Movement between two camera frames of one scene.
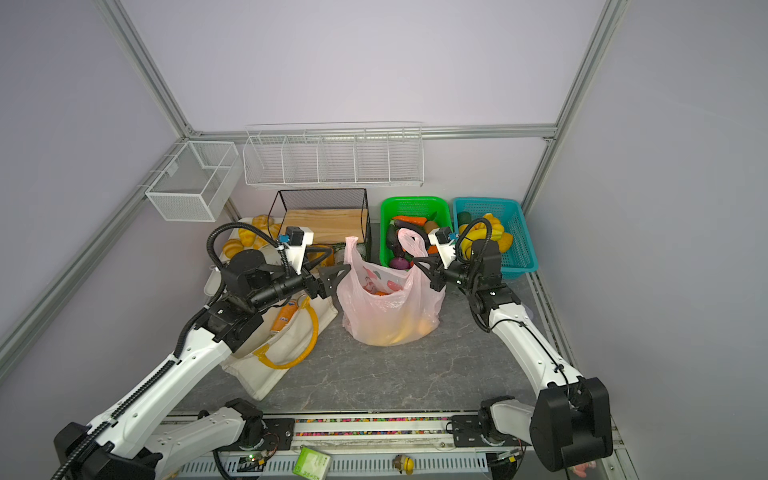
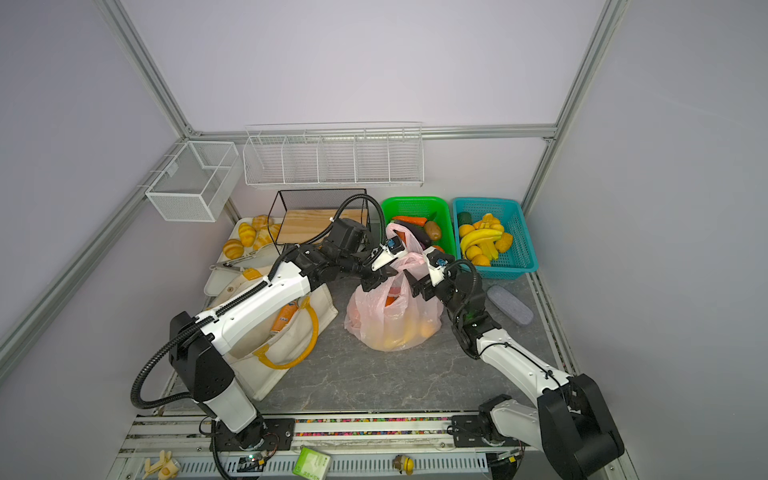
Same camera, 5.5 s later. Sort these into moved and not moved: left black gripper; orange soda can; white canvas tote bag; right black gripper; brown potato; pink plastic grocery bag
Moved: right black gripper; left black gripper
Not moved: white canvas tote bag; brown potato; orange soda can; pink plastic grocery bag
